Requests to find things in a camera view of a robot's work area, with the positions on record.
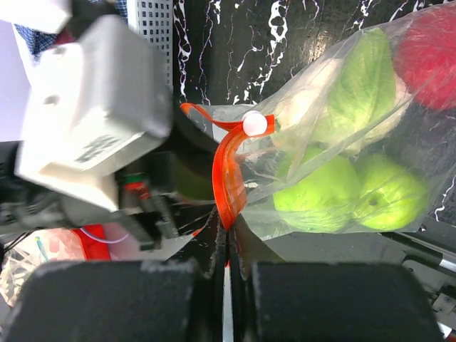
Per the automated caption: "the clear zip top bag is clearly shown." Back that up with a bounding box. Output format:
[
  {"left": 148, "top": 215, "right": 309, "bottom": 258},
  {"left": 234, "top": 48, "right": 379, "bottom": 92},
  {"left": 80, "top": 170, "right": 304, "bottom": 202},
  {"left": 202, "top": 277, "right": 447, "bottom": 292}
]
[{"left": 181, "top": 1, "right": 455, "bottom": 239}]

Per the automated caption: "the fake green white cabbage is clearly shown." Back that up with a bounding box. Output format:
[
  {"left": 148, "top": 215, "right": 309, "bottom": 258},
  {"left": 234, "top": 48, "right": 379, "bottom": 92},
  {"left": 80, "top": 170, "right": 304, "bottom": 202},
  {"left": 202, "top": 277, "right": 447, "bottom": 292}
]
[{"left": 274, "top": 28, "right": 411, "bottom": 155}]

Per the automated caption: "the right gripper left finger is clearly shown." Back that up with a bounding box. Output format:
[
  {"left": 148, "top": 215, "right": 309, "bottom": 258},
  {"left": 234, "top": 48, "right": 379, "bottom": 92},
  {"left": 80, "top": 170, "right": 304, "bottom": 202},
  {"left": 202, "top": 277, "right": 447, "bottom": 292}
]
[{"left": 1, "top": 211, "right": 226, "bottom": 341}]

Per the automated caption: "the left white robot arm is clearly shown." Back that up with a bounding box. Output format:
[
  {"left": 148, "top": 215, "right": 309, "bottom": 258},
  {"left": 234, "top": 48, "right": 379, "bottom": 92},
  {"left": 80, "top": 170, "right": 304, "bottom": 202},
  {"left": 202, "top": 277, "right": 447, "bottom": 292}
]
[{"left": 1, "top": 107, "right": 218, "bottom": 250}]

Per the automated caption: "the blue checkered cloth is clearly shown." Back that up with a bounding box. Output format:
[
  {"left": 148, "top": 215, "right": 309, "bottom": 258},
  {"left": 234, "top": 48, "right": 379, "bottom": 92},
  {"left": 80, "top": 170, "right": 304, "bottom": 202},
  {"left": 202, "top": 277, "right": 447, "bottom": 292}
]
[{"left": 13, "top": 0, "right": 128, "bottom": 61}]

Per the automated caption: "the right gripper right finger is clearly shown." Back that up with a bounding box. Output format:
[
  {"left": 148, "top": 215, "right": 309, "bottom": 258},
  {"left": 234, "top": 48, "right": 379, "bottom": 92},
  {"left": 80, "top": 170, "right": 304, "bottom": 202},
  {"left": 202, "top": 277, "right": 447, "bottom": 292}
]
[{"left": 228, "top": 217, "right": 444, "bottom": 341}]

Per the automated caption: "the fake red fruit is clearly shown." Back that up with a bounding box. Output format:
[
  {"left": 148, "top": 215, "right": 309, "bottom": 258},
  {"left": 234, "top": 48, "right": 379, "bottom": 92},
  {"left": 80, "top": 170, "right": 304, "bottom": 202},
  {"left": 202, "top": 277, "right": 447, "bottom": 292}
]
[{"left": 394, "top": 2, "right": 455, "bottom": 110}]

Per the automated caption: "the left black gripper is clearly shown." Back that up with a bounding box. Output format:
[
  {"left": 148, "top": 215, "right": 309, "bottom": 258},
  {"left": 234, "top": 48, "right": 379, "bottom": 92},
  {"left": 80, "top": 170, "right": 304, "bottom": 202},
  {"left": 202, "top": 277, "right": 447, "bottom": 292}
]
[{"left": 117, "top": 106, "right": 218, "bottom": 249}]

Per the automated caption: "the white laundry basket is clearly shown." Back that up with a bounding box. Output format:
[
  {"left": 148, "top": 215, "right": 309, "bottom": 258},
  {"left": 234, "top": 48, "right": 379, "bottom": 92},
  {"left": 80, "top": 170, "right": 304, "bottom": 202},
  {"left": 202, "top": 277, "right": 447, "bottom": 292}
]
[{"left": 126, "top": 0, "right": 173, "bottom": 87}]

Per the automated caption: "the fake green apple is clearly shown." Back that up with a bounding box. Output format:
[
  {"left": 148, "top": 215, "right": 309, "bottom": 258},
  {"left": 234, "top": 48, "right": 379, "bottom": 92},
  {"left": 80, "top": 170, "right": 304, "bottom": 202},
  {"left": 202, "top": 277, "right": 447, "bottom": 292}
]
[
  {"left": 353, "top": 153, "right": 428, "bottom": 231},
  {"left": 273, "top": 155, "right": 361, "bottom": 233}
]

